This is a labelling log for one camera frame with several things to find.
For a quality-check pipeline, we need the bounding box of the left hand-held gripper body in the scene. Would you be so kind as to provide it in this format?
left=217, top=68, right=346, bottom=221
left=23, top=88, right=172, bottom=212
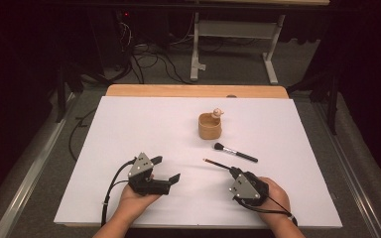
left=127, top=152, right=172, bottom=196

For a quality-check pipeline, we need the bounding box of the white metal desk frame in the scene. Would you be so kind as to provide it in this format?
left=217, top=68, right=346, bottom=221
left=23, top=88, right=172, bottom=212
left=190, top=12, right=286, bottom=85

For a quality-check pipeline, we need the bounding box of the person's left hand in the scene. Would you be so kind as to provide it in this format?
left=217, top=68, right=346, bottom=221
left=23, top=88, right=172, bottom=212
left=117, top=174, right=163, bottom=216

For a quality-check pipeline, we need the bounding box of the white table board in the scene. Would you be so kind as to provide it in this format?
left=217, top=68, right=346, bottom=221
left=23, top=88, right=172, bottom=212
left=53, top=95, right=343, bottom=229

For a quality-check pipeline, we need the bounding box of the person's right hand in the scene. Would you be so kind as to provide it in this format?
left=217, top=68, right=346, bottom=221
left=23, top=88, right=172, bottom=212
left=257, top=177, right=294, bottom=223

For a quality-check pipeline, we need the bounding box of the tan bag-shaped brush holder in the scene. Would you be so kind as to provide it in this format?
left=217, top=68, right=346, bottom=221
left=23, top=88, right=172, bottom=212
left=197, top=107, right=225, bottom=141

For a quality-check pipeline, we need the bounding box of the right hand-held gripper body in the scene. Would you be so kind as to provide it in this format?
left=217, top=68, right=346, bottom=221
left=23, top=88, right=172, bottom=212
left=227, top=171, right=271, bottom=208

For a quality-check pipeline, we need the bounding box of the aluminium floor rail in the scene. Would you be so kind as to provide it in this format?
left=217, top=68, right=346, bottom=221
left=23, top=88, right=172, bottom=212
left=311, top=98, right=381, bottom=238
left=0, top=92, right=77, bottom=238

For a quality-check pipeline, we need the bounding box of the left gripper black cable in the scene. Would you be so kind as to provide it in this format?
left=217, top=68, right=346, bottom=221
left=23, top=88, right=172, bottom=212
left=100, top=158, right=137, bottom=227

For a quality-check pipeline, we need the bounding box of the black makeup brush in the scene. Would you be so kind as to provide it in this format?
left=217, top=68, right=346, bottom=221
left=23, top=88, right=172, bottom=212
left=213, top=142, right=260, bottom=164

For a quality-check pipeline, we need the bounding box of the thin black paintbrush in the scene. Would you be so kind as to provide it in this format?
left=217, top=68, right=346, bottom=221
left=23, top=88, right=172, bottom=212
left=202, top=158, right=234, bottom=172

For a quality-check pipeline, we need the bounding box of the single black floor cable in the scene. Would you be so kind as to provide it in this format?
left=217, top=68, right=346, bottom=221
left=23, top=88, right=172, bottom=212
left=68, top=107, right=98, bottom=163

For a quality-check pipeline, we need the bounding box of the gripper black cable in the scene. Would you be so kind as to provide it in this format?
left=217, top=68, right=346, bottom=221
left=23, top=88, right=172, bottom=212
left=232, top=194, right=299, bottom=226
left=100, top=158, right=137, bottom=227

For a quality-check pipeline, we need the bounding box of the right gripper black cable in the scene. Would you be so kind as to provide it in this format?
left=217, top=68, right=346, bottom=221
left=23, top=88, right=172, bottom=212
left=232, top=194, right=299, bottom=226

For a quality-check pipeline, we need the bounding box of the black stand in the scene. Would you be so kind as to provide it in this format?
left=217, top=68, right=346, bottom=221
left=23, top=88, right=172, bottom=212
left=287, top=65, right=342, bottom=136
left=55, top=62, right=84, bottom=124

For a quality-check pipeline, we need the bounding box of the tangle of black floor cables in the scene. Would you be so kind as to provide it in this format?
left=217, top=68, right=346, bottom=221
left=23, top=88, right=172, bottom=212
left=112, top=19, right=192, bottom=85

